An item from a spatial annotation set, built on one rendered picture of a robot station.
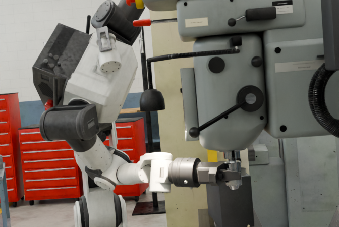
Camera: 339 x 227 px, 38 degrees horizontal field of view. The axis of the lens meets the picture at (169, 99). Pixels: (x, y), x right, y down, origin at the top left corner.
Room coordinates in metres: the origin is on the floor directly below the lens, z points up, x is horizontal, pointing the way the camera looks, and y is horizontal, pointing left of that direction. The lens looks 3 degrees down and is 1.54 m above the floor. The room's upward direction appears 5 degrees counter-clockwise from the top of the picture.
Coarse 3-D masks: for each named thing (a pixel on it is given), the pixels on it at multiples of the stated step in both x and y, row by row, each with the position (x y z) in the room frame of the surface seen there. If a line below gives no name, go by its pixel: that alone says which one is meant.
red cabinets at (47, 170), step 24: (0, 96) 6.10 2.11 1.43; (0, 120) 6.09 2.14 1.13; (120, 120) 6.13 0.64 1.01; (0, 144) 6.08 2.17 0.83; (24, 144) 6.10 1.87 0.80; (48, 144) 6.07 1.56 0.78; (120, 144) 5.91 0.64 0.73; (144, 144) 6.31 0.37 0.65; (24, 168) 6.10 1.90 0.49; (48, 168) 6.07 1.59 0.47; (72, 168) 6.04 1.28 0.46; (24, 192) 6.44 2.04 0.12; (48, 192) 6.08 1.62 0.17; (72, 192) 6.05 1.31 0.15; (120, 192) 5.92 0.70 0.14; (144, 192) 6.29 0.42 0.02
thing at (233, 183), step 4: (224, 168) 1.40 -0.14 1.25; (228, 168) 1.38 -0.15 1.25; (232, 168) 1.37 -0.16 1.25; (236, 168) 1.37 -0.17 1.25; (240, 168) 1.38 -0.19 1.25; (232, 180) 1.37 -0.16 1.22; (236, 180) 1.37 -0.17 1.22; (240, 180) 1.38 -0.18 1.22; (228, 184) 1.38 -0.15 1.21; (232, 184) 1.37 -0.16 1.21; (236, 184) 1.37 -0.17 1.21; (240, 184) 1.38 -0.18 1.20
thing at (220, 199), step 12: (216, 192) 1.74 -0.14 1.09; (228, 192) 1.70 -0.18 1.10; (240, 192) 1.71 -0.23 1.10; (216, 204) 1.76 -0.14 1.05; (228, 204) 1.70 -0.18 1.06; (240, 204) 1.71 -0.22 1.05; (252, 204) 1.72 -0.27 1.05; (216, 216) 1.77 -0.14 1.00; (228, 216) 1.70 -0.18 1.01; (240, 216) 1.71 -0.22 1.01; (252, 216) 1.72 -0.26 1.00
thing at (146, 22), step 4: (136, 20) 1.50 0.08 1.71; (140, 20) 1.50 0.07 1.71; (144, 20) 1.50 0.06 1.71; (148, 20) 1.49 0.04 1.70; (152, 20) 1.50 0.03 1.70; (156, 20) 1.50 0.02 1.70; (160, 20) 1.50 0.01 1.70; (164, 20) 1.50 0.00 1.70; (168, 20) 1.50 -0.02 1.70; (172, 20) 1.50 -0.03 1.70; (176, 20) 1.50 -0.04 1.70; (136, 24) 1.50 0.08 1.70; (140, 24) 1.50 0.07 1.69; (144, 24) 1.50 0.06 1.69; (148, 24) 1.50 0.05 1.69
